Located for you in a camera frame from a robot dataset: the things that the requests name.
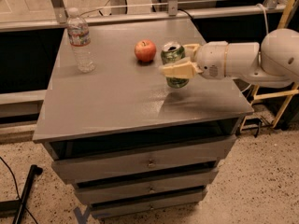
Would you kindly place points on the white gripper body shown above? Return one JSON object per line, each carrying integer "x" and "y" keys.
{"x": 211, "y": 60}

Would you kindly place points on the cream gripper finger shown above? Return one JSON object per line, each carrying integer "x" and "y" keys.
{"x": 191, "y": 51}
{"x": 184, "y": 69}

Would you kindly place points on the green soda can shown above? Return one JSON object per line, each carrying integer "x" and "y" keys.
{"x": 173, "y": 52}

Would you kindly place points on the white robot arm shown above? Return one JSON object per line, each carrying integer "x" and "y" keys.
{"x": 274, "y": 63}

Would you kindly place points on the red apple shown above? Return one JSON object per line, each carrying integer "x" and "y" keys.
{"x": 145, "y": 50}

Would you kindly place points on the grey top drawer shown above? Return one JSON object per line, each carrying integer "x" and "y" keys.
{"x": 143, "y": 160}

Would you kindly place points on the grey drawer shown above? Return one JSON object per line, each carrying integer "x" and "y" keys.
{"x": 147, "y": 183}
{"x": 143, "y": 160}
{"x": 147, "y": 202}

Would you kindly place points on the grey drawer cabinet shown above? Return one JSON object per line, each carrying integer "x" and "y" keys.
{"x": 123, "y": 105}

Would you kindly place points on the clear plastic water bottle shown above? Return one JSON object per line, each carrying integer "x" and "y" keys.
{"x": 80, "y": 41}

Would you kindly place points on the grey metal railing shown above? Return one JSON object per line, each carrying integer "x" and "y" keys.
{"x": 17, "y": 15}

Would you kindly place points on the grey middle drawer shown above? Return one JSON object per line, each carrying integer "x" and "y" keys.
{"x": 147, "y": 183}

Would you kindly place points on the grey bottom drawer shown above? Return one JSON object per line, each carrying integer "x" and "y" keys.
{"x": 147, "y": 202}

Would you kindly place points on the black stand leg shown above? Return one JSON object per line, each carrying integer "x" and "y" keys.
{"x": 16, "y": 208}

